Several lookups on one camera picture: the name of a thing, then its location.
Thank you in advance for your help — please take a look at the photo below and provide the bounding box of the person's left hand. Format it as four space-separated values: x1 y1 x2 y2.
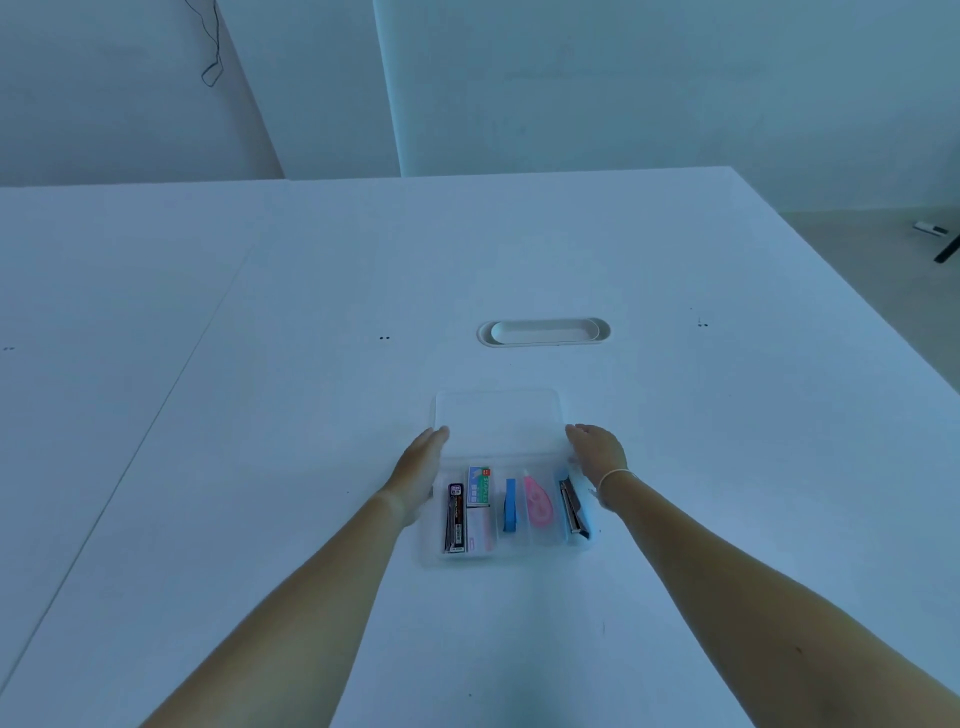
381 425 451 528

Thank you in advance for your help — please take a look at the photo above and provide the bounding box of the person's right hand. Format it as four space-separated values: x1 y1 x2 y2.
564 423 630 494

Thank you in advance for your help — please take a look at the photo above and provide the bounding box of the clear plastic lid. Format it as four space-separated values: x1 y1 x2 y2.
434 387 570 459

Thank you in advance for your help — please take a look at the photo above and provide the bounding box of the person's right forearm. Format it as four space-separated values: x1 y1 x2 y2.
598 472 960 728

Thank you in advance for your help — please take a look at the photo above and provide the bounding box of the person's left forearm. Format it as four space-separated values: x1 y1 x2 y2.
141 491 408 728

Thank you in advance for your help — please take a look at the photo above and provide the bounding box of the white wristband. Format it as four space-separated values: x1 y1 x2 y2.
595 468 639 512

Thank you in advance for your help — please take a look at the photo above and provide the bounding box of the blue and silver stapler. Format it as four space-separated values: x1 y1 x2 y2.
555 468 594 543

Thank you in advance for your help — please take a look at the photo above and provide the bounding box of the pink correction tape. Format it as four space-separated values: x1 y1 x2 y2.
522 469 557 528

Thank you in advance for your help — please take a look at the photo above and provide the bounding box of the black pencil lead case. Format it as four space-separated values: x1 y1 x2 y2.
443 483 468 555

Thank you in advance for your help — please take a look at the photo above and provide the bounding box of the clear plastic organizer tray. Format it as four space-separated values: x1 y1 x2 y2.
417 448 598 568

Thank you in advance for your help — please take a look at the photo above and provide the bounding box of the white oval cable grommet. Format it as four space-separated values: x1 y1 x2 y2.
477 316 612 349

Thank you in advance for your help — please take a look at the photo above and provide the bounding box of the black cable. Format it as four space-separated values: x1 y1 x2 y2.
183 0 226 89

